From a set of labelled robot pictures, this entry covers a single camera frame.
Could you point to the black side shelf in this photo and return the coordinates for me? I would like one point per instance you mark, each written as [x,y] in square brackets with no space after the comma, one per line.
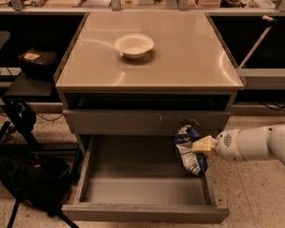
[25,86]

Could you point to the black backpack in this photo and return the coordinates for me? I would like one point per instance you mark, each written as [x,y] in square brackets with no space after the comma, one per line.
[42,180]

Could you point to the white paper bowl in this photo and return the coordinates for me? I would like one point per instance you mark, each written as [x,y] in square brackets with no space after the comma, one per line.
[133,45]

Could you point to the blue chip bag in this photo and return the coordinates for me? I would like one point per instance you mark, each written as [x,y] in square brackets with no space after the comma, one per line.
[194,163]

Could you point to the black box with label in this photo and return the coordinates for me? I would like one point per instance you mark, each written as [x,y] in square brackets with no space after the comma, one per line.
[38,64]

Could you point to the white rod with handle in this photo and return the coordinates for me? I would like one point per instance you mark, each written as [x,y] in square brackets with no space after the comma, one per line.
[270,23]

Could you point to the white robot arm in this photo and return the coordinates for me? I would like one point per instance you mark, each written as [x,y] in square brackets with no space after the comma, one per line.
[256,144]

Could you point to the grey drawer cabinet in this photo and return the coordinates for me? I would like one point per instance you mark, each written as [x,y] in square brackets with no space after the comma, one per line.
[188,68]

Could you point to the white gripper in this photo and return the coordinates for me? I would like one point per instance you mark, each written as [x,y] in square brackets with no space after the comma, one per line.
[226,143]

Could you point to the open grey lower drawer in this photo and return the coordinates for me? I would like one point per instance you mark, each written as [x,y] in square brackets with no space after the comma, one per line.
[140,178]

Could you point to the closed grey upper drawer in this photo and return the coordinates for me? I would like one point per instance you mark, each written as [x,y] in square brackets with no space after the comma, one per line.
[143,122]

